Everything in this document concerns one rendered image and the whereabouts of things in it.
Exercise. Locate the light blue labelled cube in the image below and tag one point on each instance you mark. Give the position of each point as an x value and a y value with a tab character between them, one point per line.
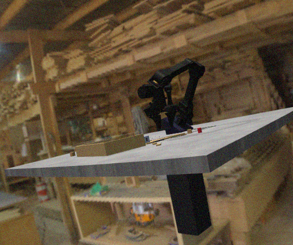
146	138

